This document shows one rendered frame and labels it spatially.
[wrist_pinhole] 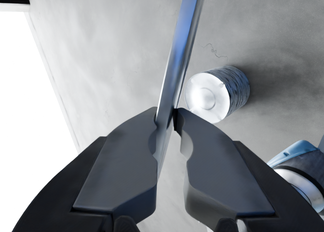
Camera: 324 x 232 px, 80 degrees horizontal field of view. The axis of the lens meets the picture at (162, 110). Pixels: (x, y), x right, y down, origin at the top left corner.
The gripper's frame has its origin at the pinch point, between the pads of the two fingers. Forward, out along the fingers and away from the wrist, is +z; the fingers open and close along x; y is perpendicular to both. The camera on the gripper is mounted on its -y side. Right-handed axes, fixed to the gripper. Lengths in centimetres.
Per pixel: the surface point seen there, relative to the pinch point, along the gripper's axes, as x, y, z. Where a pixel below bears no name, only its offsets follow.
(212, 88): 28, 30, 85
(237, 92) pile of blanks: 41, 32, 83
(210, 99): 28, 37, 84
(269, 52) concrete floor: 56, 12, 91
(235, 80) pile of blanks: 41, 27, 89
